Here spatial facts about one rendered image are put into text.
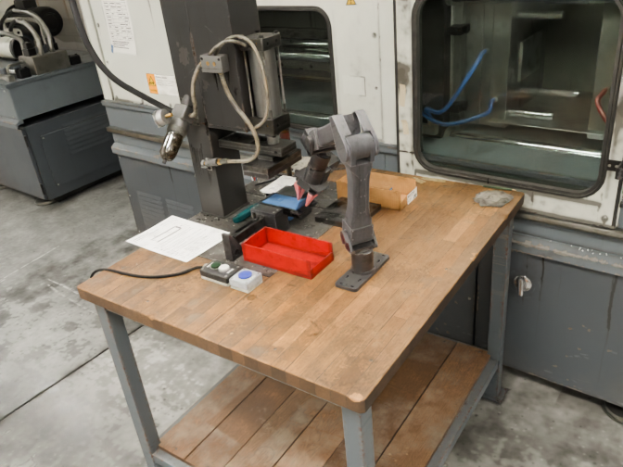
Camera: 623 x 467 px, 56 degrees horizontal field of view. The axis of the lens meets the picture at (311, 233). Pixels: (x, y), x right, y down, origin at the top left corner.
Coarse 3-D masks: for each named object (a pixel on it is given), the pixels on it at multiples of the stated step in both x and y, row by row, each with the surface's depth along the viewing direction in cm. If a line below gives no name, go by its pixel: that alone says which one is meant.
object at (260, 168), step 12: (228, 144) 193; (240, 144) 190; (252, 144) 188; (264, 144) 187; (276, 144) 186; (288, 144) 185; (264, 156) 185; (276, 156) 183; (288, 156) 187; (300, 156) 192; (252, 168) 182; (264, 168) 180; (276, 168) 183; (252, 180) 188
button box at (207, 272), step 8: (208, 264) 174; (232, 264) 173; (120, 272) 179; (128, 272) 178; (176, 272) 175; (184, 272) 176; (200, 272) 172; (208, 272) 170; (216, 272) 169; (224, 272) 169; (232, 272) 169; (208, 280) 172; (216, 280) 169; (224, 280) 167
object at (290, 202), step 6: (270, 198) 196; (276, 198) 196; (282, 198) 196; (288, 198) 195; (294, 198) 195; (306, 198) 189; (276, 204) 192; (282, 204) 192; (288, 204) 191; (294, 204) 191; (300, 204) 188
